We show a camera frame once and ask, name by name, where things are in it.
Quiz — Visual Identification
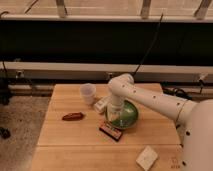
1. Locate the yellowish pusher tool tip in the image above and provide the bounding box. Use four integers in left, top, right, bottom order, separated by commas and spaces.
108, 111, 120, 126

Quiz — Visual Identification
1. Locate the green ceramic bowl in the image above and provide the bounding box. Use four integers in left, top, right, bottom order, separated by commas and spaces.
105, 100, 139, 129

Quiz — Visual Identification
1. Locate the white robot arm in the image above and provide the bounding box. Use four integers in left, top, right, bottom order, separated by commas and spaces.
107, 74, 213, 171

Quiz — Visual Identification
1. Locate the black orange rectangular box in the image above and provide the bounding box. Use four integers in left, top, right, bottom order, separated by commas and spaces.
99, 122, 123, 141

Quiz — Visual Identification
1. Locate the white tube with label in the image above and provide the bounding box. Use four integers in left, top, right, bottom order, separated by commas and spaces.
94, 96, 109, 114

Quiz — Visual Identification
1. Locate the translucent plastic cup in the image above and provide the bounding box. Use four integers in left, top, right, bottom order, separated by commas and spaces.
79, 83, 96, 105

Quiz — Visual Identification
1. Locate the brown chocolate bar wrapper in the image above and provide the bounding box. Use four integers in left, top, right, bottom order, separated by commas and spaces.
62, 112, 84, 121

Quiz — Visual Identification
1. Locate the black object on floor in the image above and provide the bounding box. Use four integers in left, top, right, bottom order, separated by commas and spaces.
0, 127, 11, 139

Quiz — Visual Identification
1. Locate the black cable on floor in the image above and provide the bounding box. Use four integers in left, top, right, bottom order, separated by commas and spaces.
163, 86, 194, 100

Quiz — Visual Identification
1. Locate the black hanging cable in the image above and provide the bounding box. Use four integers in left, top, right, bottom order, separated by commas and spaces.
131, 12, 165, 77

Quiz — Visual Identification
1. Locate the grey wall rail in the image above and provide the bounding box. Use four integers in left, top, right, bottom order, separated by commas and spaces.
0, 60, 213, 83

